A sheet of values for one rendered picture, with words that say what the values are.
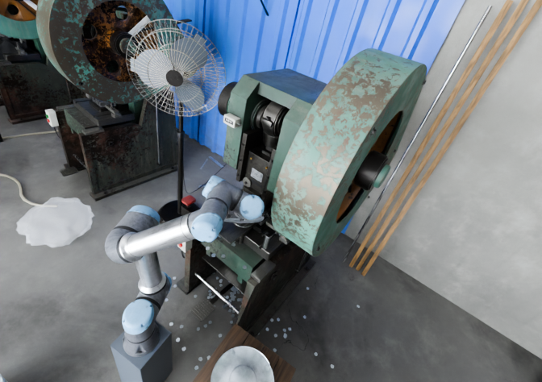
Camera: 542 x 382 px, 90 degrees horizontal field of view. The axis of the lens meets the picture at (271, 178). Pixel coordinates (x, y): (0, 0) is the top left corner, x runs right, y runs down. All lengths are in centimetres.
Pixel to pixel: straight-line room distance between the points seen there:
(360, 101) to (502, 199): 173
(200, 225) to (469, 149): 192
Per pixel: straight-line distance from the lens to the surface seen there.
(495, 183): 236
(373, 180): 110
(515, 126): 224
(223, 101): 139
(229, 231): 146
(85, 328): 215
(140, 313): 134
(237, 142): 133
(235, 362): 157
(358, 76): 88
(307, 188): 81
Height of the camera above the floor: 185
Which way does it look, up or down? 35 degrees down
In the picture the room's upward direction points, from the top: 14 degrees clockwise
